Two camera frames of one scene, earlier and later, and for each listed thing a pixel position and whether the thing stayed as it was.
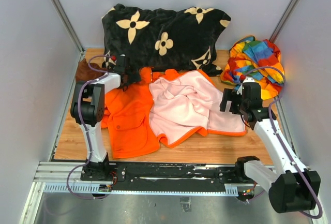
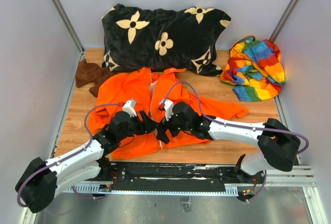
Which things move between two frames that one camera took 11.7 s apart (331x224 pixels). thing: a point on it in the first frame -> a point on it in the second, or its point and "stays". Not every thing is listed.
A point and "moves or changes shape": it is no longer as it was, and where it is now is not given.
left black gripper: x=135 y=78 -> x=147 y=125
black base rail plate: x=161 y=177 stays
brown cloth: x=84 y=73 stays
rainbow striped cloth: x=249 y=54 stays
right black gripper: x=229 y=94 -> x=161 y=134
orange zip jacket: x=164 y=107 moves or changes shape
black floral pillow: x=183 y=40 stays
